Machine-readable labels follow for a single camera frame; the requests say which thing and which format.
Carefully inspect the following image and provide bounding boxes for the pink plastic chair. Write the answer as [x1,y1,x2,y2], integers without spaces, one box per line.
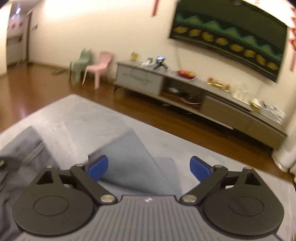
[82,51,113,89]

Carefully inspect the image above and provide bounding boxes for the clear glass cups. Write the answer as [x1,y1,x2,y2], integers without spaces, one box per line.
[232,83,251,103]

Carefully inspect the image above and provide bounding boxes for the gold ornaments on cabinet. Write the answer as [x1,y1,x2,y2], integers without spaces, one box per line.
[206,77,231,92]

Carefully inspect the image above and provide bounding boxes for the green plastic chair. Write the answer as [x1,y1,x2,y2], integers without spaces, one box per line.
[68,49,93,81]

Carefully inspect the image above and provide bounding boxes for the white curtain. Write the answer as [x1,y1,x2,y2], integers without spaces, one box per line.
[271,130,295,172]

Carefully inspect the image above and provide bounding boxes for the long grey TV cabinet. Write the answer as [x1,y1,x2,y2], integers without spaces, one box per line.
[114,61,287,149]

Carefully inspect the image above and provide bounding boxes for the wall painting green yellow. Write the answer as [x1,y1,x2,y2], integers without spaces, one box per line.
[170,0,287,82]

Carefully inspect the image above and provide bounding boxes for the gold tissue box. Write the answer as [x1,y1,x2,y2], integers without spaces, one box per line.
[250,98,261,112]

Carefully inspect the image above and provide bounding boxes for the small camera on tripod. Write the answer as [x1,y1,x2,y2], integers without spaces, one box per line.
[154,56,168,70]

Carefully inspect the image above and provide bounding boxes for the red fruit plate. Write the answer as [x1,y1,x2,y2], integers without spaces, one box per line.
[177,70,196,80]

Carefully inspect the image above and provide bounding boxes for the white box of items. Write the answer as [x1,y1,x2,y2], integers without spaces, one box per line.
[261,101,286,125]

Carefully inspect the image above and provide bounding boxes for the grey garment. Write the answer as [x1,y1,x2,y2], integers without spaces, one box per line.
[1,126,182,240]

